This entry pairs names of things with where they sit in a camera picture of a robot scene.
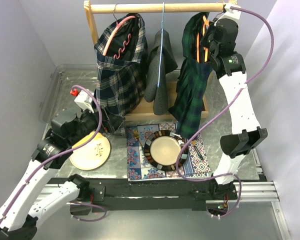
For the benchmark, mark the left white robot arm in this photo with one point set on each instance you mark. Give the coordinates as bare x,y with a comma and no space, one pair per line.
20,217

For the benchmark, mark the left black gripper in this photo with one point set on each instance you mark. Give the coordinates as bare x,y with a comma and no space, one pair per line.
113,120

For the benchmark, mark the dark rimmed beige plate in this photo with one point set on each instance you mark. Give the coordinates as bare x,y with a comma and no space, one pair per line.
162,148

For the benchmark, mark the orange clothes hanger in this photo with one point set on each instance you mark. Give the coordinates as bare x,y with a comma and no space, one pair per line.
198,23

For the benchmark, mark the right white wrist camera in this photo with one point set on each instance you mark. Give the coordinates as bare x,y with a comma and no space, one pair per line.
231,14

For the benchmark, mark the clear plastic bin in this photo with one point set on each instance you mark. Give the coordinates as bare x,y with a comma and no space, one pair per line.
58,96

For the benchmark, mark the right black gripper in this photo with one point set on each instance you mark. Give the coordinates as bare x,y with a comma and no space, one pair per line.
210,28

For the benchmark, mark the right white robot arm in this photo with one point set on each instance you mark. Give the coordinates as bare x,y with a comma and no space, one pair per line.
230,69

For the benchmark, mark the navy beige plaid skirt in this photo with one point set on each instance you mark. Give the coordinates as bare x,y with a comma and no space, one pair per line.
121,83

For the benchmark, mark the cream floral plate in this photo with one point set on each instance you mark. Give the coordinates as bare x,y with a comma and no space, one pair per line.
92,155

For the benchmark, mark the blue wire hanger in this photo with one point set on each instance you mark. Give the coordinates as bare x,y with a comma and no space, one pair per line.
161,45

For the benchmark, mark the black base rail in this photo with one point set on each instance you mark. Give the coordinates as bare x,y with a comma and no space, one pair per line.
119,194

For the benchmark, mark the pink clothes hanger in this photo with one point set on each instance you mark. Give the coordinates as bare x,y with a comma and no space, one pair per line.
121,36

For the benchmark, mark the dark handled knife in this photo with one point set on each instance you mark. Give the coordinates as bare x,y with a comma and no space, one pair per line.
197,150

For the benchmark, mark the gold fork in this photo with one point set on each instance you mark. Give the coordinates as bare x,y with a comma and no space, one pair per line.
136,136

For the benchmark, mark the patterned placemat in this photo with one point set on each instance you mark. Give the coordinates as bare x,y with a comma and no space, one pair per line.
139,169

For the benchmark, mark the grey dotted garment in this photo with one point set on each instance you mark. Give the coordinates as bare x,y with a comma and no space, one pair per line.
153,94

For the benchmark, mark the green plaid skirt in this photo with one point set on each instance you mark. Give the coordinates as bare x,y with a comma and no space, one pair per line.
193,79

